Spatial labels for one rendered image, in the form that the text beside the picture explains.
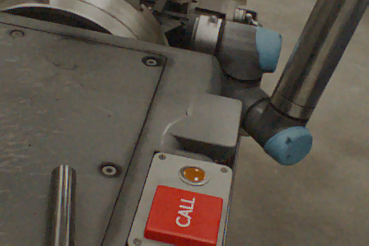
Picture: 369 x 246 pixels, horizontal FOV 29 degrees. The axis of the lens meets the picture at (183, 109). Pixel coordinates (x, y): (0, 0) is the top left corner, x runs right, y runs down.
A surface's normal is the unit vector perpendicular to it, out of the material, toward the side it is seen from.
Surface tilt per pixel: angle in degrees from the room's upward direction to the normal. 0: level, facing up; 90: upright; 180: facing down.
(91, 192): 0
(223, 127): 0
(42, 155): 0
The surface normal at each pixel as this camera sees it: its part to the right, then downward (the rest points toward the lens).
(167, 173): 0.15, -0.82
